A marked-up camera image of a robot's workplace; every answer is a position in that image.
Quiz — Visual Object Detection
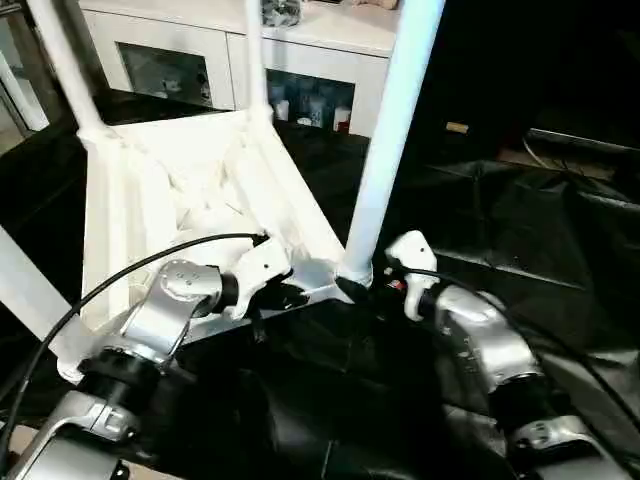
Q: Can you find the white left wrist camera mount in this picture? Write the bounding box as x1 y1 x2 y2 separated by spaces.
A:
228 235 293 319

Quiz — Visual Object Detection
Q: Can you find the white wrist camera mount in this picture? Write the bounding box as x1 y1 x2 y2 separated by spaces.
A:
385 230 438 321
228 235 293 319

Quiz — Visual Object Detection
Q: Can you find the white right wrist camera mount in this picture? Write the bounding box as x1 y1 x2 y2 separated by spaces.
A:
385 230 438 321

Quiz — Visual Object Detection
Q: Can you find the white plastic table top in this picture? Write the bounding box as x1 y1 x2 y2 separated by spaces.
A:
55 105 373 386

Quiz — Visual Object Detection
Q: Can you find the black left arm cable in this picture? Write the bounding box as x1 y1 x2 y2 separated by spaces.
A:
0 232 271 471

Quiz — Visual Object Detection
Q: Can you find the black plastic mat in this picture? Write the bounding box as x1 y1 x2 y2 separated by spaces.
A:
0 88 640 480

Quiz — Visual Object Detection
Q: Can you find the white glass-door cabinet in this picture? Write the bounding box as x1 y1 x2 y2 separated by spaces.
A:
78 0 401 137

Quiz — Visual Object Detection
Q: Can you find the white plastic table leg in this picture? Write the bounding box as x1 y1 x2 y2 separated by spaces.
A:
25 0 109 141
243 0 273 121
335 0 448 291
0 225 81 346

